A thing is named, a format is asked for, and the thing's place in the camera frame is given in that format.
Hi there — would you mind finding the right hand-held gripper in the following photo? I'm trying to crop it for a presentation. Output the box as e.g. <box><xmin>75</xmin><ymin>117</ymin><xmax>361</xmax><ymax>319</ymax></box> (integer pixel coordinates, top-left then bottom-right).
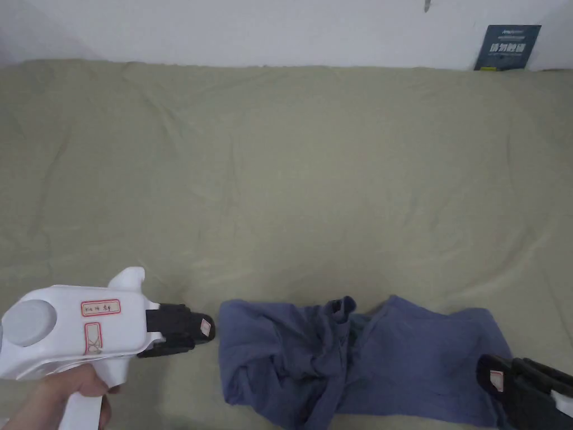
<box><xmin>476</xmin><ymin>353</ymin><xmax>573</xmax><ymax>430</ymax></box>

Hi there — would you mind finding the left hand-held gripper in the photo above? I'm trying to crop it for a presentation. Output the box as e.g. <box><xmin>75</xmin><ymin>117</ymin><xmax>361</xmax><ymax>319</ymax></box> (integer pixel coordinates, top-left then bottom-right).
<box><xmin>0</xmin><ymin>267</ymin><xmax>219</xmax><ymax>430</ymax></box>

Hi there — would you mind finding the dark blue printed card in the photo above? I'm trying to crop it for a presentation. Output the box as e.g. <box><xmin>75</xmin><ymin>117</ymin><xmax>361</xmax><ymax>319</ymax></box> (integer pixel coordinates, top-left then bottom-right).
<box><xmin>473</xmin><ymin>24</ymin><xmax>542</xmax><ymax>72</ymax></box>

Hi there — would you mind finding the person's left hand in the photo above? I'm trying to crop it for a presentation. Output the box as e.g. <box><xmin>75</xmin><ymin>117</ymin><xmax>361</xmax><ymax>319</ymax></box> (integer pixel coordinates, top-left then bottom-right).
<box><xmin>0</xmin><ymin>362</ymin><xmax>123</xmax><ymax>430</ymax></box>

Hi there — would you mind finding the bed with pale green sheet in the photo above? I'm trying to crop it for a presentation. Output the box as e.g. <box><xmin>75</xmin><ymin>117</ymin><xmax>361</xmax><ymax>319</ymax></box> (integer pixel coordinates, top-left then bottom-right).
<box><xmin>0</xmin><ymin>60</ymin><xmax>573</xmax><ymax>430</ymax></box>

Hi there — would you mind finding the dark blue shirt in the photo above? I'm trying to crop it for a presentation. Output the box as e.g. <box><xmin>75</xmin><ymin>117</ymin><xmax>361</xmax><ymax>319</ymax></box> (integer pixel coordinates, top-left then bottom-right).
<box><xmin>218</xmin><ymin>294</ymin><xmax>515</xmax><ymax>430</ymax></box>

